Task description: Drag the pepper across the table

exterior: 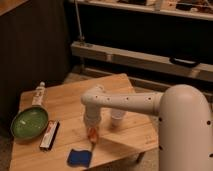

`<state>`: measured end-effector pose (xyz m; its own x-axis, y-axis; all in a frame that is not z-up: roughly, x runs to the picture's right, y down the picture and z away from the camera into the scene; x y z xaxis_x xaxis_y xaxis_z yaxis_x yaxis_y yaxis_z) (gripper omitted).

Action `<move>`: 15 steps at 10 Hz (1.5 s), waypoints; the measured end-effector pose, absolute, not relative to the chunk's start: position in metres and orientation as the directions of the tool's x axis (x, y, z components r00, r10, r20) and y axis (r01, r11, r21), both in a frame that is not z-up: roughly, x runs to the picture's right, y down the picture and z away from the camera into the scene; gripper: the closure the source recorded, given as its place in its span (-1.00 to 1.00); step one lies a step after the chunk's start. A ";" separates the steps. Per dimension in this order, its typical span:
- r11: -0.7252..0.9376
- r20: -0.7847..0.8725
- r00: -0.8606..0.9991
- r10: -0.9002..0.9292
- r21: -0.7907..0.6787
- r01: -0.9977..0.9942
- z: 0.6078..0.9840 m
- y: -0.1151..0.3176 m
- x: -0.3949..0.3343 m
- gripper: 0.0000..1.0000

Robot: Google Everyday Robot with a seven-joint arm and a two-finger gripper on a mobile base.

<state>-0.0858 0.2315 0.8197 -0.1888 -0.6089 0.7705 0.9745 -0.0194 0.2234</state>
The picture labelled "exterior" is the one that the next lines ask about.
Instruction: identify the cluttered back shelf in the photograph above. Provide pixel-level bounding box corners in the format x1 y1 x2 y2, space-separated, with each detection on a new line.
68 0 213 21

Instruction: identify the white paper cup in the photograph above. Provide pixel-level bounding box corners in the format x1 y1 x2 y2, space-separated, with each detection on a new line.
111 109 126 127

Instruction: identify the metal pole stand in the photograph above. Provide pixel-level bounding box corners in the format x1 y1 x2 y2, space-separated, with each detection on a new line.
74 0 92 47

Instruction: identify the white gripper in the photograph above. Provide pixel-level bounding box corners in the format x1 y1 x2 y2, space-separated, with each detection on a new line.
83 114 101 128

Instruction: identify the green bowl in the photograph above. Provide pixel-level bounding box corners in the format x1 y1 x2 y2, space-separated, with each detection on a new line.
10 106 49 140

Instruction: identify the blue sponge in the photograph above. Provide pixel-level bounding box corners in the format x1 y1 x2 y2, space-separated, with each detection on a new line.
67 149 92 168

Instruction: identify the wooden table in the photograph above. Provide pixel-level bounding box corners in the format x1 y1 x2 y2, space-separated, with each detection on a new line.
9 73 160 171

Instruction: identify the orange pepper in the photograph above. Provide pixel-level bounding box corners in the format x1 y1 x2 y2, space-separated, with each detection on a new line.
88 127 99 144

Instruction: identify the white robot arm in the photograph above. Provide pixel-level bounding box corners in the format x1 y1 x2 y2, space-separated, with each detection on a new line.
81 84 213 171

